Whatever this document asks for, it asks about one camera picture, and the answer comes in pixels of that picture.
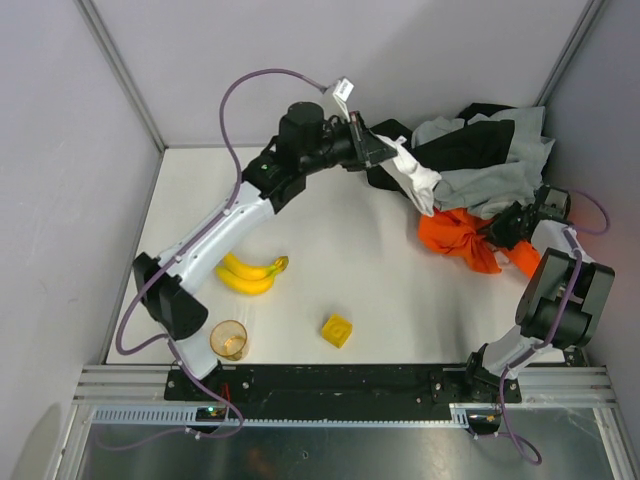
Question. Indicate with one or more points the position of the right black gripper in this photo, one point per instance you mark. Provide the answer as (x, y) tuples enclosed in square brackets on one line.
[(503, 228)]

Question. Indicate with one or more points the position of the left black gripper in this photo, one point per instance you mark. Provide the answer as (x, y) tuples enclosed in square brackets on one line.
[(359, 145)]

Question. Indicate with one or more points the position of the grey hooded sweatshirt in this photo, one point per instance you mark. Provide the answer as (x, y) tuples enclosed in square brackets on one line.
[(486, 192)]

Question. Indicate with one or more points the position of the orange cloth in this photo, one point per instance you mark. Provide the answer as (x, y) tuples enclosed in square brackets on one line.
[(456, 233)]

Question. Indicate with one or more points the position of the white cloth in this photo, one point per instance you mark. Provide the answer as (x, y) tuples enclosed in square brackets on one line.
[(414, 180)]

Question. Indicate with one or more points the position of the black cloth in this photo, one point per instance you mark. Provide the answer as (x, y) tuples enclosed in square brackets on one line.
[(479, 145)]

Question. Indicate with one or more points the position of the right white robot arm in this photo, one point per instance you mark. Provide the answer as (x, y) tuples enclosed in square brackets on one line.
[(561, 305)]

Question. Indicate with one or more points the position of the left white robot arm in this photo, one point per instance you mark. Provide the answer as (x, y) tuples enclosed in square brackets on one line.
[(306, 142)]

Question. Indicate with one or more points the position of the yellow banana bunch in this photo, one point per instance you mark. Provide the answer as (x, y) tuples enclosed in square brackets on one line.
[(249, 279)]

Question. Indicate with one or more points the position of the yellow toy block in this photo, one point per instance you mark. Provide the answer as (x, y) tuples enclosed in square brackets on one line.
[(336, 330)]

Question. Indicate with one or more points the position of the orange transparent cup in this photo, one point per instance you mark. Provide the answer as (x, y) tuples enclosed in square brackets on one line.
[(229, 340)]

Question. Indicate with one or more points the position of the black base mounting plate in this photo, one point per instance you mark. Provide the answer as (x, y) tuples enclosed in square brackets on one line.
[(356, 392)]

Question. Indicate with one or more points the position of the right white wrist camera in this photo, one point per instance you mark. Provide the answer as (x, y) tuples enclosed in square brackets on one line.
[(552, 203)]

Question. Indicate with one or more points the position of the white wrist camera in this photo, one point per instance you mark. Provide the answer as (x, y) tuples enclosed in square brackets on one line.
[(336, 98), (552, 203)]

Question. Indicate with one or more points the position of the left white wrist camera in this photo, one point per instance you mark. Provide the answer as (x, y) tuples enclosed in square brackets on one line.
[(336, 98)]

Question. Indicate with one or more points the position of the aluminium frame rail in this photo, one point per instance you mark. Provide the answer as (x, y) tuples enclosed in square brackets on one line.
[(567, 426)]

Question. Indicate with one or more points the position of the right corner aluminium post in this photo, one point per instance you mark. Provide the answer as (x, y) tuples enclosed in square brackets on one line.
[(586, 22)]

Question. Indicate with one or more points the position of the corner aluminium post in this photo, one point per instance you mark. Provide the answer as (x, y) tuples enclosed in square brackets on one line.
[(117, 65), (586, 22)]

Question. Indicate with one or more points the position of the left corner aluminium post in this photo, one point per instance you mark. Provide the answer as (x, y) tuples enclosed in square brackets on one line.
[(117, 65)]

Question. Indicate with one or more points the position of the white cable duct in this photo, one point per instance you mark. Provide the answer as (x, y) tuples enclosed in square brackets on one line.
[(210, 416)]

